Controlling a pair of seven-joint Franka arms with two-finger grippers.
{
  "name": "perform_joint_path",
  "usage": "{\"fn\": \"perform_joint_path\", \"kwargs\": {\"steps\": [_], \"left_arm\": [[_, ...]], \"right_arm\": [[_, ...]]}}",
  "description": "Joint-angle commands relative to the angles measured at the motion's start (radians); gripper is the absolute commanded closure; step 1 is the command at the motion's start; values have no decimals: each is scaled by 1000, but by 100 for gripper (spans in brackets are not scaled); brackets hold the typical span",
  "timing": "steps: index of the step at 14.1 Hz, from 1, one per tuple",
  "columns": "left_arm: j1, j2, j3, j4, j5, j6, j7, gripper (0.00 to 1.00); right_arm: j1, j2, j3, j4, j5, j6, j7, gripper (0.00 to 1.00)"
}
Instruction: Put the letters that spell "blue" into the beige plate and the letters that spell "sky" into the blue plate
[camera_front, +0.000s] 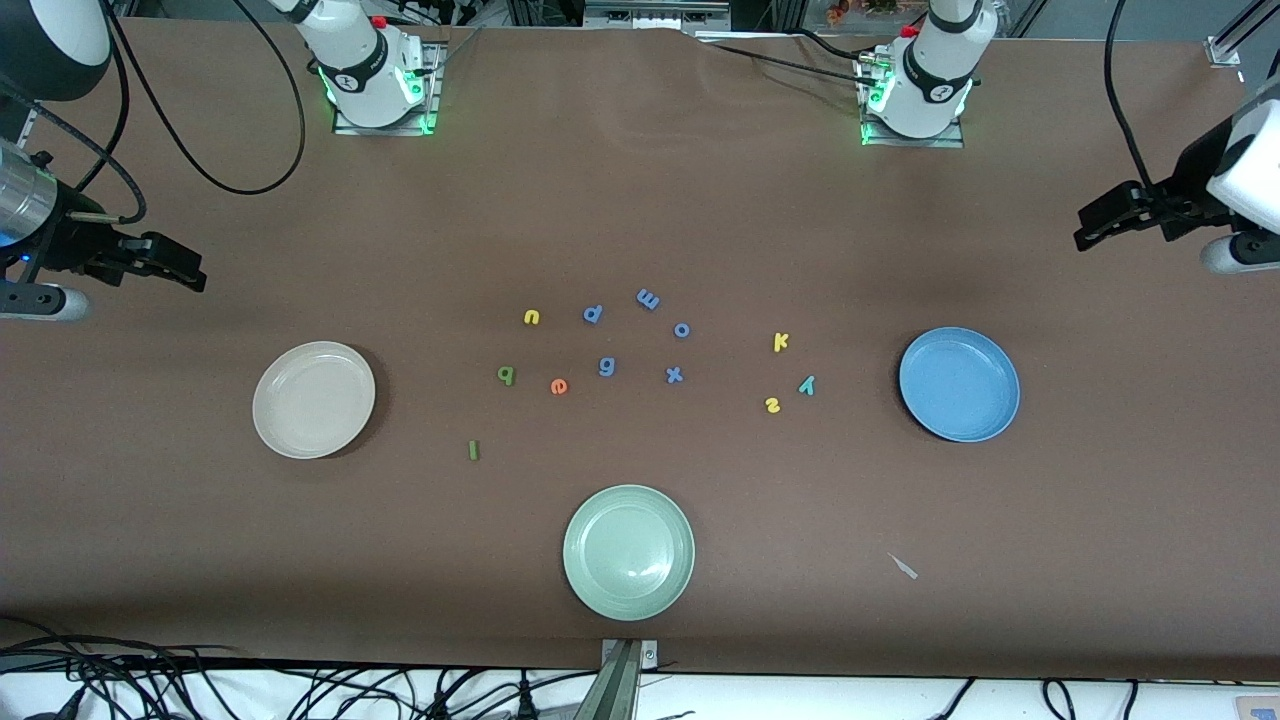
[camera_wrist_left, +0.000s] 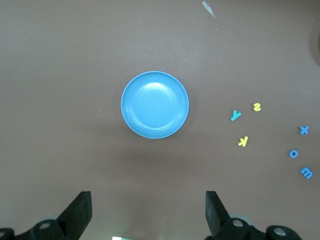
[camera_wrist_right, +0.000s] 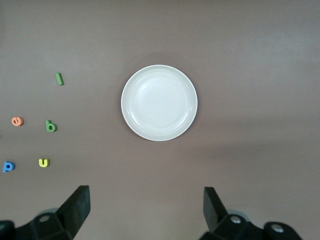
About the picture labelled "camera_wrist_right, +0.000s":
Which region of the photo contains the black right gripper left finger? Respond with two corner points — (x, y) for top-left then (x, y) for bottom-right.
(0, 185), (91, 240)

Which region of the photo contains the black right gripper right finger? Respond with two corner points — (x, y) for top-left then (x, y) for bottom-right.
(199, 186), (304, 240)

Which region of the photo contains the green letter b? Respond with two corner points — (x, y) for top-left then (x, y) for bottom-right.
(45, 119), (58, 133)

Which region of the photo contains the orange letter e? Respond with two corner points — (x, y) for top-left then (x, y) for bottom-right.
(10, 116), (24, 127)

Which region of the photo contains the blue letter p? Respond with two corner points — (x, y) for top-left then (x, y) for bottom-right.
(2, 160), (16, 174)

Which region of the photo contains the beige plate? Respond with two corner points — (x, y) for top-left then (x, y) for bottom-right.
(121, 64), (199, 142)

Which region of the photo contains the brown table cover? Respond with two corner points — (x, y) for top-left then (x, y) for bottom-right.
(0, 0), (320, 240)

